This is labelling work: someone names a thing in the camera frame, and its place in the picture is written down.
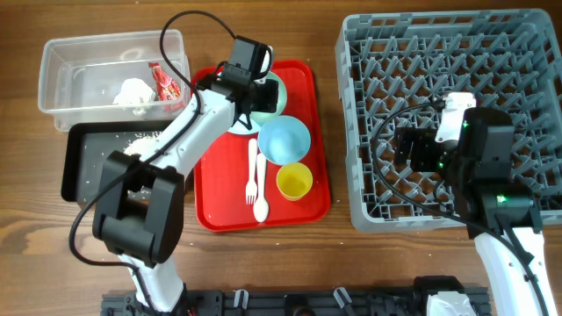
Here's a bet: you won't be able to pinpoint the yellow cup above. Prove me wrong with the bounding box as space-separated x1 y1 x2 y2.
276 162 313 201

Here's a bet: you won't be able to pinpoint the black tray bin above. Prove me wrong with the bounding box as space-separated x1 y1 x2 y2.
61 121 184 217

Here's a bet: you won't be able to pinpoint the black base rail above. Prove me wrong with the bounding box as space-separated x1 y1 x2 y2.
100 275 492 316

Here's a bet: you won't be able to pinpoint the rice and food scraps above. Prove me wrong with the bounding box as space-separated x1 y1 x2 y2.
124 133 159 155

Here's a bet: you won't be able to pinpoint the pink plastic fork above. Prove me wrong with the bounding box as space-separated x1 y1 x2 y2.
245 139 258 205

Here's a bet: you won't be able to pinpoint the white plastic spoon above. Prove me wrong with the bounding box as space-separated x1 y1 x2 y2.
253 154 269 223

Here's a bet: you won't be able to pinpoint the red plastic tray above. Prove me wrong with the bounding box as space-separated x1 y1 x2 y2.
193 60 331 233

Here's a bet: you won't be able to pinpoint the crumpled white tissue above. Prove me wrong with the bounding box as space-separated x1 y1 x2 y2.
113 78 155 117

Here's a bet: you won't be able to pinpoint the light blue bowl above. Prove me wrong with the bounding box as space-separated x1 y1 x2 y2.
257 115 312 166

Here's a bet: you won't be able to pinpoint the grey dishwasher rack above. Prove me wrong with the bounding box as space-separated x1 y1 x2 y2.
335 9 561 233

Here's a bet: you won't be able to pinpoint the green bowl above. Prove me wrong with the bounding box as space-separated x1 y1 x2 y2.
250 72 288 126

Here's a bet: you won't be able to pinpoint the light blue plate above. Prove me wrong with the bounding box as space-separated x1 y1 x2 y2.
227 119 261 135

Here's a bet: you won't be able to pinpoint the red snack wrapper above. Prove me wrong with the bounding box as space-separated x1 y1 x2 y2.
148 62 184 113

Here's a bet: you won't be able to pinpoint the clear plastic bin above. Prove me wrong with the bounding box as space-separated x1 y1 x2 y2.
38 30 191 132

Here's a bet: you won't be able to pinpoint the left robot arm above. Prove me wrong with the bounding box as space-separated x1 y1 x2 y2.
90 36 278 315

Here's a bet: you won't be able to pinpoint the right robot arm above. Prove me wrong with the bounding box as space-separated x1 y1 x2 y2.
394 107 557 315

